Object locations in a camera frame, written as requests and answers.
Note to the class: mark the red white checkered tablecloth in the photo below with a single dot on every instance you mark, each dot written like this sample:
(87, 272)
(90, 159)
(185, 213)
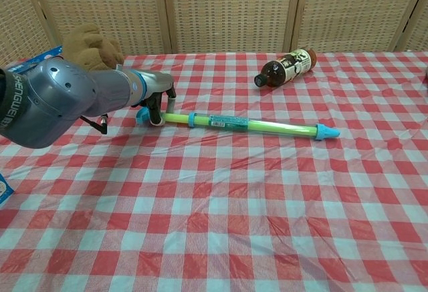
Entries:
(214, 205)

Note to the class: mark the green blue water pump toy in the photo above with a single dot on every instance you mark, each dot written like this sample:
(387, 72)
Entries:
(234, 123)

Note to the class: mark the blue cookie box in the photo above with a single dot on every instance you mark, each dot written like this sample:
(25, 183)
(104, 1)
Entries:
(45, 55)

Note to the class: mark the small blue printed box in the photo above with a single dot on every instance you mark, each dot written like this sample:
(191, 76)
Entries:
(4, 191)

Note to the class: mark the woven wooden folding screen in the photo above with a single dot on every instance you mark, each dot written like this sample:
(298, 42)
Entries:
(227, 11)

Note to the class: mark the brown tea bottle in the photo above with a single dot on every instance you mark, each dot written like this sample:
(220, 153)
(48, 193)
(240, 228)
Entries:
(284, 69)

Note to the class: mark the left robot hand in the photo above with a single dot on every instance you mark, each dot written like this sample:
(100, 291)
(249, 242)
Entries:
(157, 83)

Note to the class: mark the brown plush toy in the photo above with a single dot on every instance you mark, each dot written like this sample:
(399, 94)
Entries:
(88, 46)

